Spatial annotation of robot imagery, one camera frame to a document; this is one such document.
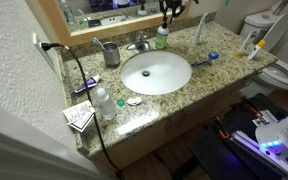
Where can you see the blue white toothbrush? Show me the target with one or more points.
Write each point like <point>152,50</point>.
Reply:
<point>98,42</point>

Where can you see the green pump soap bottle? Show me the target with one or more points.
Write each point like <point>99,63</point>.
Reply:
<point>161,38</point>

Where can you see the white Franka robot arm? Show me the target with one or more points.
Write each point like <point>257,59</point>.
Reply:
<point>284,140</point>

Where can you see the green bottle cap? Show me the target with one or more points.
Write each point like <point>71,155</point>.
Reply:
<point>121,102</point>

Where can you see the white toilet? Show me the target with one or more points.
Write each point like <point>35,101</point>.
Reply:
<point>284,75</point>

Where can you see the white bottle yellow cap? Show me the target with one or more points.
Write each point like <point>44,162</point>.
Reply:
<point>255,51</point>

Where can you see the blue razor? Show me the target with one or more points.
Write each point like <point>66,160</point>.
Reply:
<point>200,63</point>

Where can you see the black robot cart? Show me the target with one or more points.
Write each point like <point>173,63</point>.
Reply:
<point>214,156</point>

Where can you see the white oval sink basin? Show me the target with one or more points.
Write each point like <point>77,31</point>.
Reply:
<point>164,75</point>

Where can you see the clear plastic water bottle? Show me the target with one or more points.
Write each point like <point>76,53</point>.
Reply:
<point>106,105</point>

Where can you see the white door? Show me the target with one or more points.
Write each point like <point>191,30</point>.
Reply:
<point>24,153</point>

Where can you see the black orange clamp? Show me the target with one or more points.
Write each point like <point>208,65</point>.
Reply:
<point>254,111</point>
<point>223,133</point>

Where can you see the short white tube blue print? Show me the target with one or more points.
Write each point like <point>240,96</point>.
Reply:
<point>247,43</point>

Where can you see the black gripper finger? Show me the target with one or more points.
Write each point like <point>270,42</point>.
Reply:
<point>178,11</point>
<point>163,11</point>

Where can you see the blue floss box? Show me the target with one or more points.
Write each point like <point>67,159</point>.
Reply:
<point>213,55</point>

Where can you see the wooden framed mirror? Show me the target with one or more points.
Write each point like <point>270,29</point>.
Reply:
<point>117,28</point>

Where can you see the purple toothpaste tube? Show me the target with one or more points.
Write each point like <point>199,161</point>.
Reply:
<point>88,84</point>

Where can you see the chrome faucet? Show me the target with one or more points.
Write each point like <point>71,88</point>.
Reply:
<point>140,41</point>

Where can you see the white wall outlet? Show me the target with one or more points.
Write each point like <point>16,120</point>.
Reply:
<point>39,45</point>

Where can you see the white electric toothbrush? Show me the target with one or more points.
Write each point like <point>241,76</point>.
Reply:
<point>199,31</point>

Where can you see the steel cup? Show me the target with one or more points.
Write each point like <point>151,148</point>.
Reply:
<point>111,55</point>

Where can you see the wooden vanity cabinet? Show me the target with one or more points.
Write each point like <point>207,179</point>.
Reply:
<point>170,133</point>

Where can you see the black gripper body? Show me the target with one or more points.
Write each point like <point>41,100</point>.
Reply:
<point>174,2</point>

